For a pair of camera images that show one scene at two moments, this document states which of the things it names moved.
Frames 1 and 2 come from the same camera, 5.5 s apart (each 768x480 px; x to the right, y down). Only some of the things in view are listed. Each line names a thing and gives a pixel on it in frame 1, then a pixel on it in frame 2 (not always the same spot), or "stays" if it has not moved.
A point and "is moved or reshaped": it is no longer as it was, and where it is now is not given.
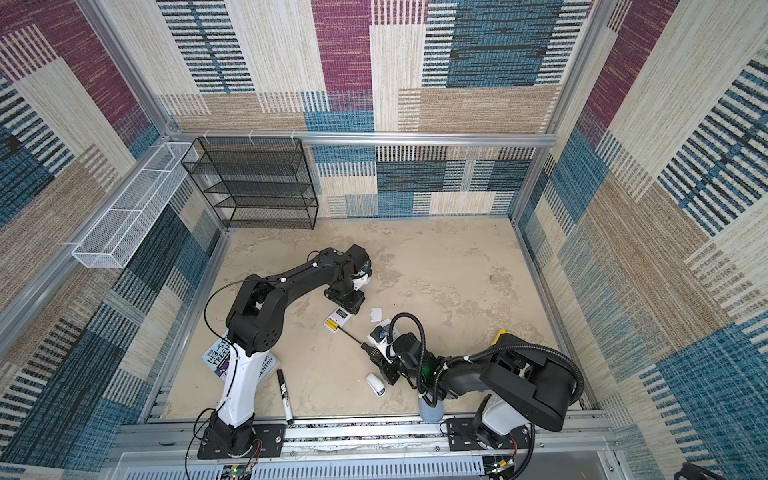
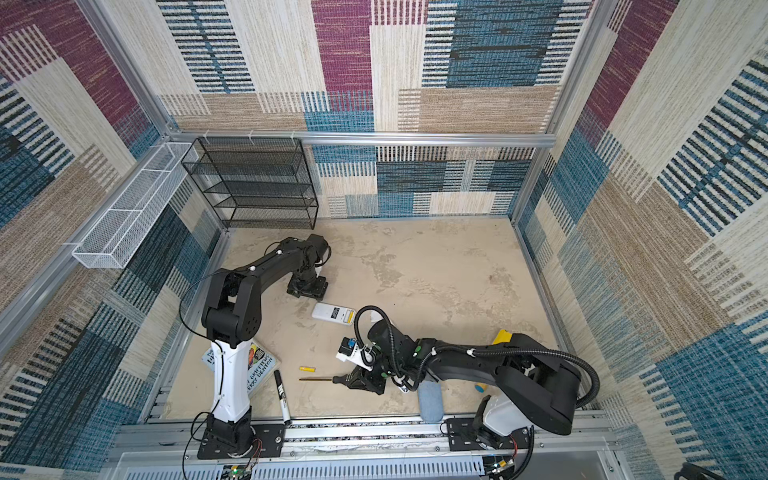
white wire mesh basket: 128,221 stays
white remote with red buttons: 337,319 is moved or reshaped
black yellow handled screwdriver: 374,353 is moved or reshaped
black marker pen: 286,397 stays
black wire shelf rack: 255,182 stays
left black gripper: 354,308 to 318,292
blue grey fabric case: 430,414 stays
